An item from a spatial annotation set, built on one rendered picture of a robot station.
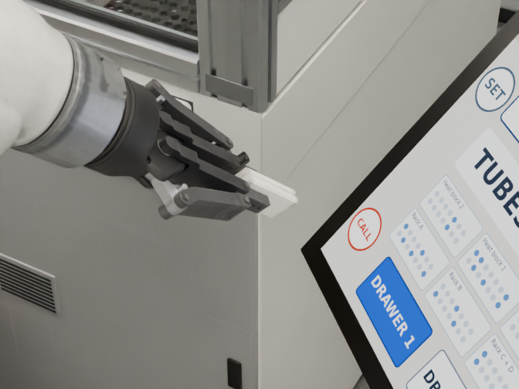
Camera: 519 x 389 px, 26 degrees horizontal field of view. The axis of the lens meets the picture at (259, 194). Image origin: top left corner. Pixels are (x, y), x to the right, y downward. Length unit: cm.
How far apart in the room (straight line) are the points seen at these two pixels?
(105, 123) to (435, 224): 31
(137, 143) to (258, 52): 39
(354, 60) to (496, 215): 60
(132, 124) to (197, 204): 10
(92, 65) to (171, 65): 48
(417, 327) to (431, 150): 16
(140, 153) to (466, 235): 28
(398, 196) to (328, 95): 46
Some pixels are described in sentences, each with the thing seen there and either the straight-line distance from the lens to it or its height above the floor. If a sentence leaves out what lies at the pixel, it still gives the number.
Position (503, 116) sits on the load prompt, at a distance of 95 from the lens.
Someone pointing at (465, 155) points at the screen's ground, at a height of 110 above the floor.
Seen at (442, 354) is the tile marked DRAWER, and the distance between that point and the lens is 91.
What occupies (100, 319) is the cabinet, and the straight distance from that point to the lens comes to 169.
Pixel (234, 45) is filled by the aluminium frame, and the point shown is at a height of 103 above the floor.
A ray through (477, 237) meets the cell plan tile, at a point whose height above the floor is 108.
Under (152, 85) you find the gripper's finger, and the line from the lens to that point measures 93.
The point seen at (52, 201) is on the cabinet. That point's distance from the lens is 157.
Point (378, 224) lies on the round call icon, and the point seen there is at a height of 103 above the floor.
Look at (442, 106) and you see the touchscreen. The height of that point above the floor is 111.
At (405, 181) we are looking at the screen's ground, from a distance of 100.
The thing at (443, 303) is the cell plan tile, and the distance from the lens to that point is 93.
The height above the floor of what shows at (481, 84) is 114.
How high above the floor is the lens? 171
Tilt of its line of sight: 42 degrees down
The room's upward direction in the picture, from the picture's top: straight up
